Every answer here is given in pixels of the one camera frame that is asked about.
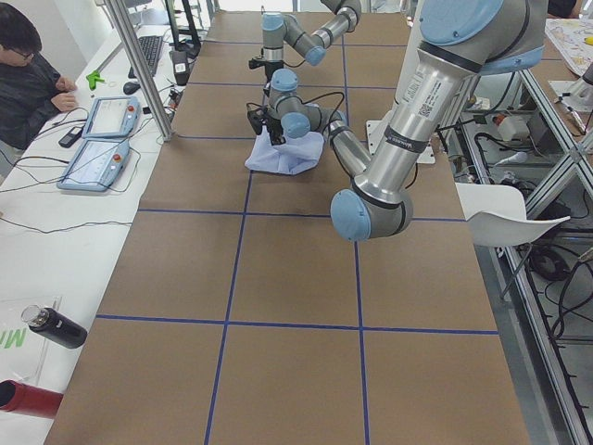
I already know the black computer mouse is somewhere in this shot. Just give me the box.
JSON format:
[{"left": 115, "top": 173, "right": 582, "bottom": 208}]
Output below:
[{"left": 122, "top": 82, "right": 141, "bottom": 95}]

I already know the black phone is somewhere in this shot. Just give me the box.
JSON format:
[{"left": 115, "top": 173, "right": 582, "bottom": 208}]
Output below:
[{"left": 58, "top": 127, "right": 82, "bottom": 148}]

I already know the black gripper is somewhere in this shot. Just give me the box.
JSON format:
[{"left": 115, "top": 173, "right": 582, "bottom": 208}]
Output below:
[
  {"left": 265, "top": 110, "right": 284, "bottom": 146},
  {"left": 263, "top": 60, "right": 283, "bottom": 80}
]

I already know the upper teach pendant tablet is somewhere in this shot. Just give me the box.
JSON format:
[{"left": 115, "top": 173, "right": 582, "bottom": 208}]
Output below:
[{"left": 82, "top": 95, "right": 142, "bottom": 139}]

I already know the white plastic chair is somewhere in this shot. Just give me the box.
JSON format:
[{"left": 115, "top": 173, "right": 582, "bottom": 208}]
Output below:
[{"left": 455, "top": 183, "right": 570, "bottom": 248}]

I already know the green plastic tool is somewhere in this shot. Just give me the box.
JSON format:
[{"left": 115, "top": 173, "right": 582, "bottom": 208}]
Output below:
[{"left": 85, "top": 70, "right": 105, "bottom": 91}]

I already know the lower teach pendant tablet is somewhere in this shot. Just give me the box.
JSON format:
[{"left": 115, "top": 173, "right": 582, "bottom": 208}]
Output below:
[{"left": 57, "top": 139, "right": 130, "bottom": 192}]

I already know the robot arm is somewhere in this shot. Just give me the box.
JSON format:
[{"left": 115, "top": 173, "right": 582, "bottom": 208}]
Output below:
[
  {"left": 248, "top": 0, "right": 362, "bottom": 83},
  {"left": 263, "top": 0, "right": 548, "bottom": 241}
]

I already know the teach pendant tablet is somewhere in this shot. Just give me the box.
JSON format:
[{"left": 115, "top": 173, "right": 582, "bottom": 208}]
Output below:
[
  {"left": 82, "top": 95, "right": 142, "bottom": 139},
  {"left": 57, "top": 139, "right": 130, "bottom": 192}
]

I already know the red bottle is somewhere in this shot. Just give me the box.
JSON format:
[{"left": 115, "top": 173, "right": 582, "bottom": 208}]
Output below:
[{"left": 1, "top": 380, "right": 63, "bottom": 419}]

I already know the black keyboard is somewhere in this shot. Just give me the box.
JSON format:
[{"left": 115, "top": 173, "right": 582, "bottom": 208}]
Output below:
[{"left": 138, "top": 35, "right": 163, "bottom": 76}]

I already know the black water bottle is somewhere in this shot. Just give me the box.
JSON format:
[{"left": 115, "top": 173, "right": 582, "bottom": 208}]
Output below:
[{"left": 21, "top": 305, "right": 87, "bottom": 350}]

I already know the blue striped button shirt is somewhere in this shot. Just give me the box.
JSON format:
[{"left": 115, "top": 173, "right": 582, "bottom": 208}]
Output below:
[{"left": 245, "top": 104, "right": 346, "bottom": 175}]

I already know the seated person in black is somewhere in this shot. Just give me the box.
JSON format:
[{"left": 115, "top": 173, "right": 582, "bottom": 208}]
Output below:
[{"left": 1, "top": 2, "right": 78, "bottom": 150}]

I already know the aluminium frame post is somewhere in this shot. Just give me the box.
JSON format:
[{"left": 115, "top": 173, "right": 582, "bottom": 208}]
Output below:
[{"left": 104, "top": 0, "right": 173, "bottom": 142}]

